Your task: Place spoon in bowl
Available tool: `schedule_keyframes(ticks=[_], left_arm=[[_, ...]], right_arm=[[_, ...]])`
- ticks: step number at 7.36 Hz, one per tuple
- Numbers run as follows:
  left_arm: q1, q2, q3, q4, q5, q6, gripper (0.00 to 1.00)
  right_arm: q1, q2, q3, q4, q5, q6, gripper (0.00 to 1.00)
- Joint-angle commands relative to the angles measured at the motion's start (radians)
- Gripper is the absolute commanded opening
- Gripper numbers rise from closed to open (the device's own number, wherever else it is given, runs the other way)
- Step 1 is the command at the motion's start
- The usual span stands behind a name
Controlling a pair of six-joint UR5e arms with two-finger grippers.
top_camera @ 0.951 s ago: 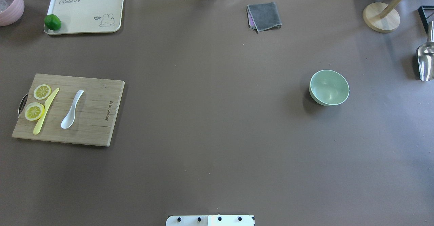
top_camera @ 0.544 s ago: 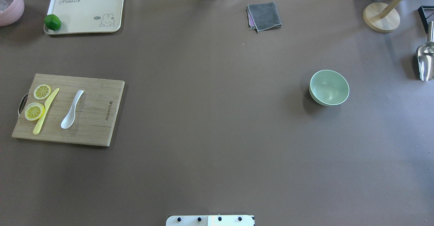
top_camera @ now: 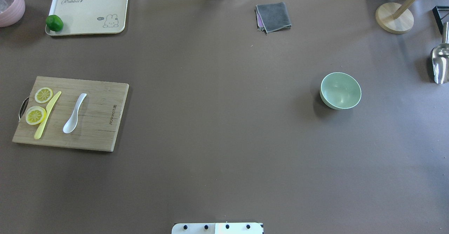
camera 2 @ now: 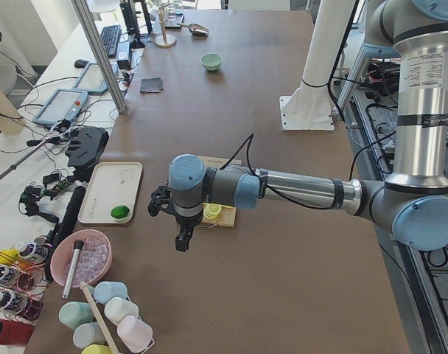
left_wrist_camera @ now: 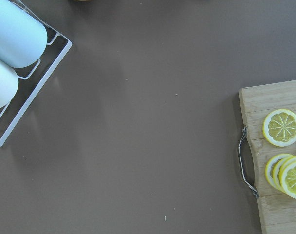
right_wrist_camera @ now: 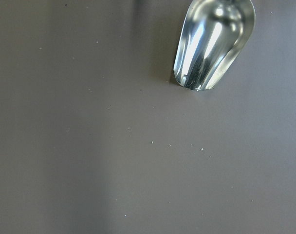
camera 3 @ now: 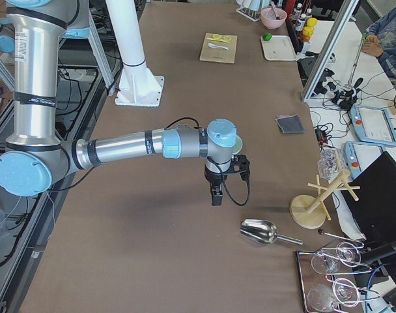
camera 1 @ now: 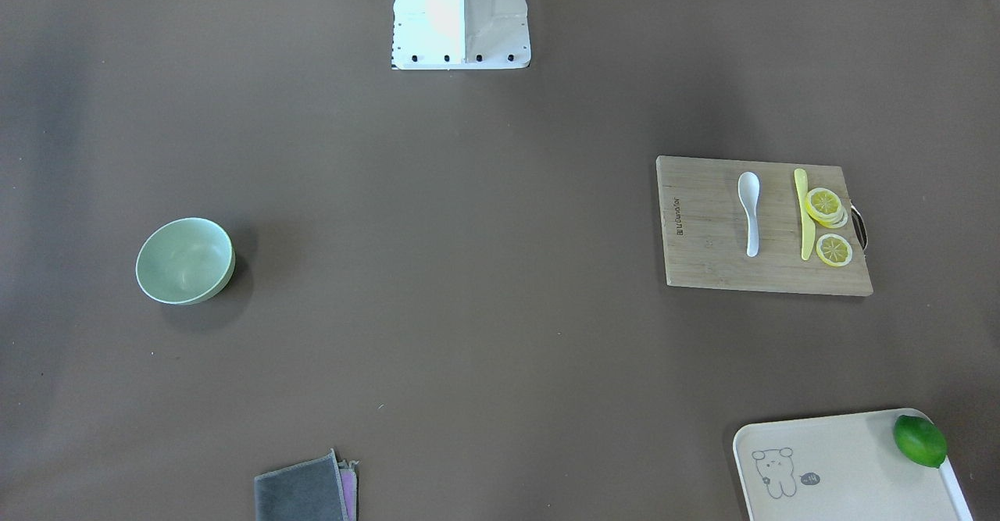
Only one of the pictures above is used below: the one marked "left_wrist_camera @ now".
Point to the single lemon slice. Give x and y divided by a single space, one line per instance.
279 127

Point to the middle stacked lemon slice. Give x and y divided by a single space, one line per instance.
279 165

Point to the white cup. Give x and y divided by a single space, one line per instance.
9 83

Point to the light blue cup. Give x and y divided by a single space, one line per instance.
23 39

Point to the top stacked lemon slice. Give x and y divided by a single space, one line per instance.
288 179

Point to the bamboo cutting board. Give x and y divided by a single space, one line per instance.
277 211

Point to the white wire cup rack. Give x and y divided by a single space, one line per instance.
32 78

